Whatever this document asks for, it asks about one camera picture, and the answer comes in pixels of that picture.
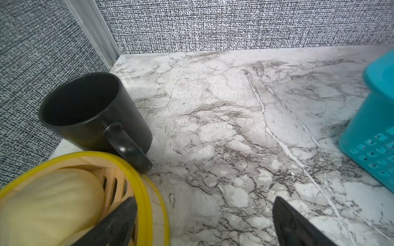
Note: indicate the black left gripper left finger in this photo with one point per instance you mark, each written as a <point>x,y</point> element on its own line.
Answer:
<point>115,229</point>

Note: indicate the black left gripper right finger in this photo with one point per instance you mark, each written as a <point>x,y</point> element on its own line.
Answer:
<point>293,229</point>

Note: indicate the black mug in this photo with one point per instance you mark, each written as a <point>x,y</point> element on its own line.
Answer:
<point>96,113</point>

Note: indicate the pale steamed bun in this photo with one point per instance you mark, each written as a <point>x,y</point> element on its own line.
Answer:
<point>52,208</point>

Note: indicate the teal plastic basket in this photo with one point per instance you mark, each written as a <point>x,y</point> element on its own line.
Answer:
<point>369,137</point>

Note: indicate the yellow bamboo steamer basket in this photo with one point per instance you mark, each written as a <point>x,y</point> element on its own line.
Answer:
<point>119,181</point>

